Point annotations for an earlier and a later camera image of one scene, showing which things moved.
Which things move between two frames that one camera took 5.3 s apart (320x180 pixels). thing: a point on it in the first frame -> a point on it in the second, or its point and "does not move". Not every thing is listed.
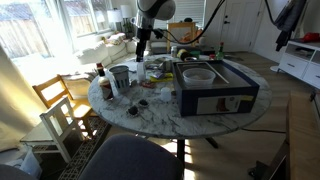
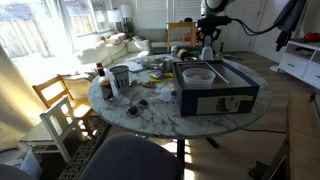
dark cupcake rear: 143,103 does not move
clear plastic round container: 198,77 does not move
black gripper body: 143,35 -> 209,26
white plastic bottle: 141,72 -> 207,52
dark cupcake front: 133,111 does not move
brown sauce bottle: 104,83 does not move
